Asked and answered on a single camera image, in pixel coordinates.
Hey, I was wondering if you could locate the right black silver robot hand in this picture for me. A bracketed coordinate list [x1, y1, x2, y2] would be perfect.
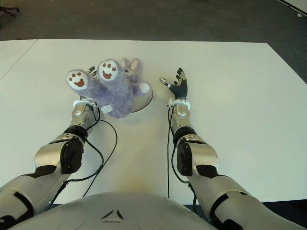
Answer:
[159, 67, 190, 99]

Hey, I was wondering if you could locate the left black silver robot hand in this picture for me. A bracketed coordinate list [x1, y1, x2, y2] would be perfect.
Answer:
[87, 66, 99, 79]

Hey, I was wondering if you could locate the purple plush bunny doll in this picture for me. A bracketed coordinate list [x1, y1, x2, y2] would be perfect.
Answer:
[65, 57, 153, 119]

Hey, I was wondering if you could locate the white plate black rim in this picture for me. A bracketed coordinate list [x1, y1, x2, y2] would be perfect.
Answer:
[130, 86, 154, 115]

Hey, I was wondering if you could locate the black office chair base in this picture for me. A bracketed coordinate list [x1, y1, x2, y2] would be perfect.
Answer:
[0, 6, 20, 17]

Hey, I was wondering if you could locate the grey robot torso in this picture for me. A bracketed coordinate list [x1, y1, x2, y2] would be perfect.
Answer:
[14, 191, 212, 230]

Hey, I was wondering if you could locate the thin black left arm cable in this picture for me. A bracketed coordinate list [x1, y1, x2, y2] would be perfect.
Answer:
[80, 118, 118, 198]

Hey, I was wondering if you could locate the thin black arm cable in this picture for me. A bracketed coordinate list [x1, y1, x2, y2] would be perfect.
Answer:
[80, 118, 118, 198]
[166, 106, 172, 198]

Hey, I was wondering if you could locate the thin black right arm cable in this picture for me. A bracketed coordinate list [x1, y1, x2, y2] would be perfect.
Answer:
[166, 106, 172, 198]

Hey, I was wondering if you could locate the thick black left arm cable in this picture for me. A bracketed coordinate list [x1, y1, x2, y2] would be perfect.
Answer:
[47, 140, 105, 211]

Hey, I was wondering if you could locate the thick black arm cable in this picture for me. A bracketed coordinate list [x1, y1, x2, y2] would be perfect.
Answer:
[171, 141, 199, 214]
[47, 140, 105, 211]

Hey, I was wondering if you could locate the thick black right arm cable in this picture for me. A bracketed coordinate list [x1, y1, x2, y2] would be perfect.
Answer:
[171, 141, 199, 214]

